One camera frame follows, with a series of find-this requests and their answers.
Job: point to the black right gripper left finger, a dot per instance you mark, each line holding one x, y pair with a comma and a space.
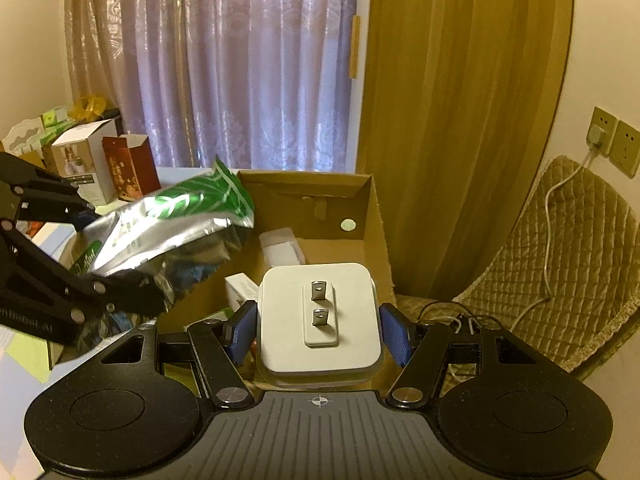
218, 349

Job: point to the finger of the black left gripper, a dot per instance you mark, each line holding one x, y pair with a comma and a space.
31, 193
109, 295

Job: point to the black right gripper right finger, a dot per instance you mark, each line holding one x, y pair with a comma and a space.
420, 351

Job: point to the white power adapter plug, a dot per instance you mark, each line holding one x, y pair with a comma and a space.
318, 326

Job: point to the silver green foil pouch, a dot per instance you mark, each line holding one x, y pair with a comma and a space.
159, 248

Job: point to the white product box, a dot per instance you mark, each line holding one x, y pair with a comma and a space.
78, 156

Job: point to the green white tissue box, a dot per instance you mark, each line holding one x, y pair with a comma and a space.
32, 135

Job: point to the red gift box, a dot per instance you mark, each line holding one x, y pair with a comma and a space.
131, 165

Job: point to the yellow plastic bag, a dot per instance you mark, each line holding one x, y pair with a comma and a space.
88, 108

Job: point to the white small box in carton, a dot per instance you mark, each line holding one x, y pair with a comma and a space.
280, 248

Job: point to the brown cardboard box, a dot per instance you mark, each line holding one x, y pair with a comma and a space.
335, 218

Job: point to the quilted tan chair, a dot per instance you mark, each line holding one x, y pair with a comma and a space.
567, 279

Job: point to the purple sheer curtain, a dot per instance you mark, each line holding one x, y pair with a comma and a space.
259, 84

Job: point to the brown thick curtain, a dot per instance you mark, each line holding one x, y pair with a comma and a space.
458, 103

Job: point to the white wall charger plug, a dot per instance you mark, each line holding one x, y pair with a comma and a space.
595, 136

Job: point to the wall power socket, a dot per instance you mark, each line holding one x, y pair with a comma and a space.
608, 122

